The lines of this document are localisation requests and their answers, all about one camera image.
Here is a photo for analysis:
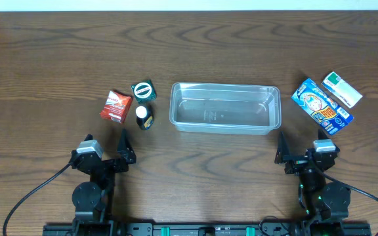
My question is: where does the blue fever patch box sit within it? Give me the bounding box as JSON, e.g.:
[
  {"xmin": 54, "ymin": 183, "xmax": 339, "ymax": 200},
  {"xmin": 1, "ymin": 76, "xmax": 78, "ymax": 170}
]
[{"xmin": 291, "ymin": 78, "xmax": 354, "ymax": 135}]

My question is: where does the red Panadol box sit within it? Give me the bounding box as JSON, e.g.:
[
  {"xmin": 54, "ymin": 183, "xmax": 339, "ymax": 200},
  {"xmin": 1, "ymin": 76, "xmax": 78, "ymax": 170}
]
[{"xmin": 100, "ymin": 90, "xmax": 133, "ymax": 123}]

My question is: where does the white green medicine box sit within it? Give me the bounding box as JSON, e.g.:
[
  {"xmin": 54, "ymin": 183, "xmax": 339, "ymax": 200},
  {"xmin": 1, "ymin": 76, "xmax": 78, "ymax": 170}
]
[{"xmin": 322, "ymin": 71, "xmax": 363, "ymax": 108}]

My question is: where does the green round-label box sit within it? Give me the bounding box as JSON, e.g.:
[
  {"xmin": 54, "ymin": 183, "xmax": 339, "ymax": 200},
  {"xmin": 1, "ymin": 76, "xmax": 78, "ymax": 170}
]
[{"xmin": 131, "ymin": 79, "xmax": 157, "ymax": 104}]

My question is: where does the clear plastic container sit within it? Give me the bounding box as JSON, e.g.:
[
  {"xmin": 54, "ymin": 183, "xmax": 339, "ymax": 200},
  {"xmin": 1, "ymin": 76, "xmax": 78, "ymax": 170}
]
[{"xmin": 169, "ymin": 83, "xmax": 282, "ymax": 135}]

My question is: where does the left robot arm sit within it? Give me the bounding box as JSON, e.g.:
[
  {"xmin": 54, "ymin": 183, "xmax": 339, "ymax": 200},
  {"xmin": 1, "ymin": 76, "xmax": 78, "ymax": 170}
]
[{"xmin": 69, "ymin": 129, "xmax": 137, "ymax": 223}]

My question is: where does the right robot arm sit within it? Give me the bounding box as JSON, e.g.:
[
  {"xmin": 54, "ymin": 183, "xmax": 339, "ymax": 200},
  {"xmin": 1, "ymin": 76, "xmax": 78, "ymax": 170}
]
[{"xmin": 274, "ymin": 130, "xmax": 350, "ymax": 226}]

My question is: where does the dark bottle white cap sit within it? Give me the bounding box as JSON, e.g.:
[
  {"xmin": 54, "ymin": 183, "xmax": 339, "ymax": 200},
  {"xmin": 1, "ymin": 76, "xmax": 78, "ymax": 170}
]
[{"xmin": 135, "ymin": 105, "xmax": 154, "ymax": 130}]

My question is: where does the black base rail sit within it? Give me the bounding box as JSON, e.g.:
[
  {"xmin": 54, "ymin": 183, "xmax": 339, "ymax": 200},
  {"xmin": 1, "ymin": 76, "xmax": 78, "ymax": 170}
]
[{"xmin": 42, "ymin": 220, "xmax": 372, "ymax": 236}]

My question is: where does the right black cable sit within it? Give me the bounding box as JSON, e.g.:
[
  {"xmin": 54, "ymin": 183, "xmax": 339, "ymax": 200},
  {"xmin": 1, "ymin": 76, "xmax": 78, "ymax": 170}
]
[{"xmin": 320, "ymin": 170, "xmax": 378, "ymax": 236}]

